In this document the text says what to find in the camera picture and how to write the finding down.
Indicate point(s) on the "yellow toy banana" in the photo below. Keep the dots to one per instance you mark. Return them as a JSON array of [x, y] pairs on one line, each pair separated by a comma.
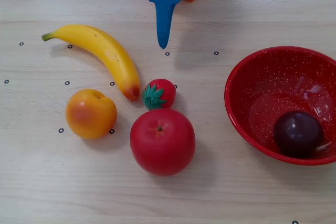
[[110, 53]]

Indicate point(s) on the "orange toy peach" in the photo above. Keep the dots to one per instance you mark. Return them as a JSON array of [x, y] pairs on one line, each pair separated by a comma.
[[91, 115]]

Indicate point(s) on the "red speckled bowl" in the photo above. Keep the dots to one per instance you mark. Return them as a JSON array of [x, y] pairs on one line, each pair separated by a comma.
[[262, 82]]

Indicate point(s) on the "dark purple toy plum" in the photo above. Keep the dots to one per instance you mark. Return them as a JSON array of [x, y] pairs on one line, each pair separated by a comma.
[[298, 134]]

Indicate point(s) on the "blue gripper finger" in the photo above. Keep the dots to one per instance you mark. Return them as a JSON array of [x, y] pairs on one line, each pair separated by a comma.
[[164, 24]]

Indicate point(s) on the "red toy strawberry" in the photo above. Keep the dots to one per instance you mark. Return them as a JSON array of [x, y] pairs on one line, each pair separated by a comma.
[[165, 93]]

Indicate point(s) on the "red toy apple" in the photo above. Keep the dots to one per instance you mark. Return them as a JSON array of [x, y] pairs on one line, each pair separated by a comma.
[[162, 145]]

